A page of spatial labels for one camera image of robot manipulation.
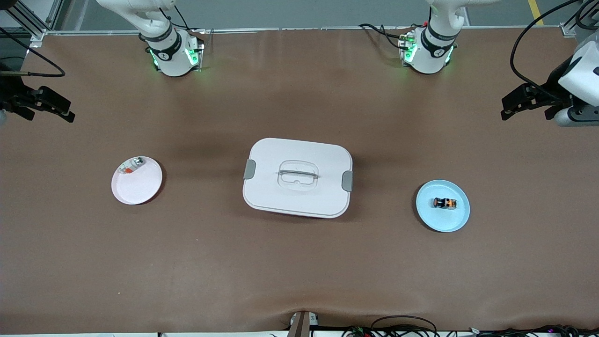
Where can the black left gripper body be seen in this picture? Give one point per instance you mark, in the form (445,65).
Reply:
(553,86)

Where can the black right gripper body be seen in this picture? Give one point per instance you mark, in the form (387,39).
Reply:
(10,93)

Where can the orange push button switch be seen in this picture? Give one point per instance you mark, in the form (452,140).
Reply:
(444,203)

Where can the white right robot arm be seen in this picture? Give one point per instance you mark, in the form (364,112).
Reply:
(171,51)

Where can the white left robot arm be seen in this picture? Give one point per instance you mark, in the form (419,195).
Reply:
(435,47)

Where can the small clear electrical component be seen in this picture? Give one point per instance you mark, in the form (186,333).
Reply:
(131,166)

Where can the pink round plate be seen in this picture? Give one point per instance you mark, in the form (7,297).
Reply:
(138,187)

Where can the light blue round plate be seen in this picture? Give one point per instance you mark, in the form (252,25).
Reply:
(442,220)

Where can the white lidded storage box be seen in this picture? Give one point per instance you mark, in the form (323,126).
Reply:
(299,196)

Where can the brown table mat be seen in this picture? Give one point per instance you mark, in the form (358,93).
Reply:
(299,262)

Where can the aluminium frame profile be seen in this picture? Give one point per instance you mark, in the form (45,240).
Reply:
(37,35)
(568,30)

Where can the silver table edge rail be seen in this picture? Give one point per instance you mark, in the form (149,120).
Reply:
(304,29)

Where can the brown bracket post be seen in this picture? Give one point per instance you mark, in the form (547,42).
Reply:
(302,325)

